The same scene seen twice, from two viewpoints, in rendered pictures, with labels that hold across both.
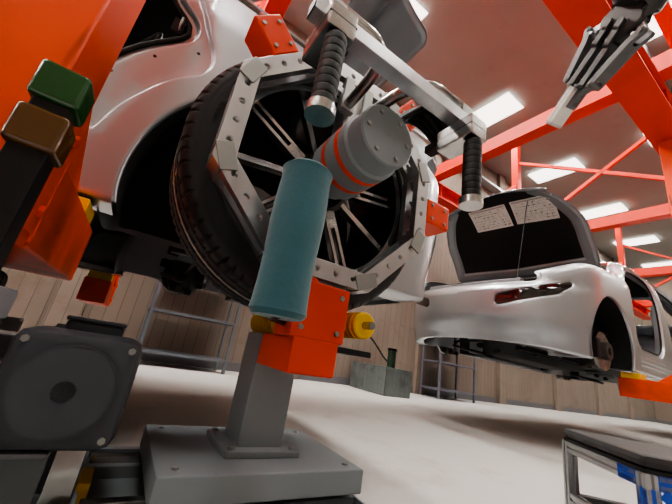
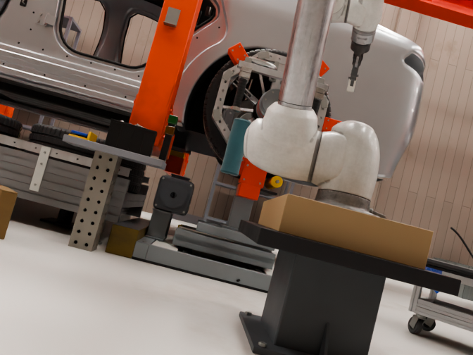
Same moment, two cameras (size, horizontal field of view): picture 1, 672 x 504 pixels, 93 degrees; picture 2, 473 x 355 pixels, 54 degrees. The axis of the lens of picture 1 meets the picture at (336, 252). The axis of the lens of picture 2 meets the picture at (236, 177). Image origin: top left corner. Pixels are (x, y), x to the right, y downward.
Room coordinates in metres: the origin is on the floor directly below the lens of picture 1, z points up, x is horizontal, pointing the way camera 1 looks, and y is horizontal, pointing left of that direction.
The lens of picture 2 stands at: (-1.41, -0.93, 0.32)
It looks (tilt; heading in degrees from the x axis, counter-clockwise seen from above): 4 degrees up; 27
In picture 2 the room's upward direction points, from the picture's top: 15 degrees clockwise
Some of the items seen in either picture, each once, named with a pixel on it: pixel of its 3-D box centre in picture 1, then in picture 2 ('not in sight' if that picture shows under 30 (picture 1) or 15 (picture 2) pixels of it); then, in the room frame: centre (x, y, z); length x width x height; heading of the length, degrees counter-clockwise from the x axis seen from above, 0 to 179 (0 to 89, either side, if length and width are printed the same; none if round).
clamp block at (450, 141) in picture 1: (460, 137); (316, 94); (0.56, -0.22, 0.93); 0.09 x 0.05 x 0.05; 30
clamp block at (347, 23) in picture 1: (329, 39); (244, 74); (0.39, 0.07, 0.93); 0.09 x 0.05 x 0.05; 30
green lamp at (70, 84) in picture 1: (63, 94); (172, 120); (0.27, 0.30, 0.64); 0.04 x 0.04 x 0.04; 30
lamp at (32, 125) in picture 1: (41, 136); (169, 131); (0.27, 0.30, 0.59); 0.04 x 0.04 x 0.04; 30
